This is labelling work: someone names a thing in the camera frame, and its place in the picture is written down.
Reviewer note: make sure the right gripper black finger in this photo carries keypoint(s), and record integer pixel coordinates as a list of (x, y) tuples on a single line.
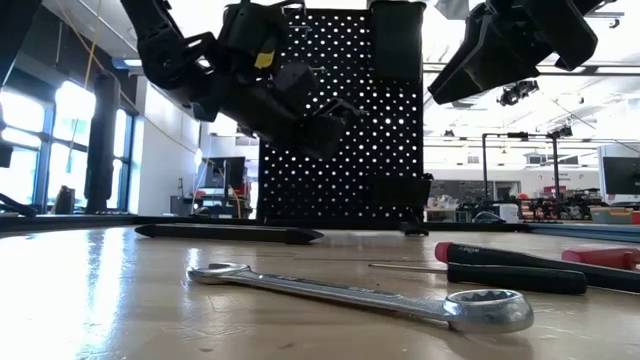
[(480, 60), (570, 40)]

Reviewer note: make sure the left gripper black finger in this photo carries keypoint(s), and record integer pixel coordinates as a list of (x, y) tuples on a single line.
[(330, 130), (270, 120)]

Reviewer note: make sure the black spirit level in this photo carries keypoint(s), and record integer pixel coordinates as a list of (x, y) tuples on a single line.
[(225, 234)]

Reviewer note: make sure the large chrome combination wrench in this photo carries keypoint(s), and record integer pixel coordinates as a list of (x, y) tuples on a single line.
[(350, 295)]

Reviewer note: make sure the small black precision screwdriver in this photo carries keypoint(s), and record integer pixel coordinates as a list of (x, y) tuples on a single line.
[(515, 278)]

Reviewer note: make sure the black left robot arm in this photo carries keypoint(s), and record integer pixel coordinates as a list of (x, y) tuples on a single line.
[(170, 55)]

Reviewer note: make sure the wide chrome peg hook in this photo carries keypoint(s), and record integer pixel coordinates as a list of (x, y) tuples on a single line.
[(301, 27)]

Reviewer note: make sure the yellow tag label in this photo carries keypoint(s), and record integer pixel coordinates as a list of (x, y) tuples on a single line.
[(264, 60)]

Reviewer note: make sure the black metal pegboard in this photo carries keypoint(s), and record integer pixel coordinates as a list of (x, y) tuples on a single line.
[(350, 175)]

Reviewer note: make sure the long fluorescent light bar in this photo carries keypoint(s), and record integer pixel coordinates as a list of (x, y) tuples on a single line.
[(615, 70)]

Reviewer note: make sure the black monitor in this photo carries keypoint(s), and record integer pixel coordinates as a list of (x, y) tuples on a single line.
[(225, 172)]

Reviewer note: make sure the tall black pegboard bin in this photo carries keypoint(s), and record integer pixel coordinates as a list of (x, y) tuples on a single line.
[(397, 45)]

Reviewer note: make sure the small black pegboard bin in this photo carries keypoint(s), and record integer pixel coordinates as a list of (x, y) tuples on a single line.
[(400, 195)]

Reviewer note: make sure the cluttered desk red items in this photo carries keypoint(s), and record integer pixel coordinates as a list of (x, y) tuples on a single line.
[(215, 205)]

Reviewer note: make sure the fluorescent light strip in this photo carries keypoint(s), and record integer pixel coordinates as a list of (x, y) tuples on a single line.
[(131, 63)]

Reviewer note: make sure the white-framed monitor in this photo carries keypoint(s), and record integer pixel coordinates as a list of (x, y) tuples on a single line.
[(622, 175)]

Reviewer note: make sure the white bucket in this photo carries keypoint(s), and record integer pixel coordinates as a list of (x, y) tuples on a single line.
[(507, 212)]

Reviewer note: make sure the red shelving with equipment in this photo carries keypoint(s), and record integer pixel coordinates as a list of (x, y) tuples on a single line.
[(550, 207)]

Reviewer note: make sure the tan storage bin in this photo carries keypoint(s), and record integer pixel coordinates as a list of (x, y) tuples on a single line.
[(612, 215)]

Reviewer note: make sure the black screwdriver red cap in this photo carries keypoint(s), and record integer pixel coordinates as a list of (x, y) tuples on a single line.
[(525, 259)]

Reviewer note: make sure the small dark box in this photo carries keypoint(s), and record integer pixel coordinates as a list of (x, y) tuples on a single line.
[(64, 200)]

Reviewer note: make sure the large window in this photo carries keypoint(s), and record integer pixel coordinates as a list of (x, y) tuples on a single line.
[(20, 115)]

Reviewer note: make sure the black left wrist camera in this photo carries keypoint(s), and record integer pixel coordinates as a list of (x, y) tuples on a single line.
[(297, 80)]

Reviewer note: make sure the black hanging camera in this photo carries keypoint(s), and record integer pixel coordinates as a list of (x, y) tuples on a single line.
[(517, 92)]

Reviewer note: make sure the grey metal bracket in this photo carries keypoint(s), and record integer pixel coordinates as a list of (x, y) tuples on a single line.
[(452, 7)]

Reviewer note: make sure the black rig camera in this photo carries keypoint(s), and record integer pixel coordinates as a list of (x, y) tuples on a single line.
[(561, 131)]

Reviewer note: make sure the black tubular rig frame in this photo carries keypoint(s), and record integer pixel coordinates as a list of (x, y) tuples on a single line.
[(484, 165)]

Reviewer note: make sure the black vertical post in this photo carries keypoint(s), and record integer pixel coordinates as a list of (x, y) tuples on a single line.
[(102, 145)]

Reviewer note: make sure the black aluminium table frame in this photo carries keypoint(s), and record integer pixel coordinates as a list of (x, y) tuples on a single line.
[(75, 221)]

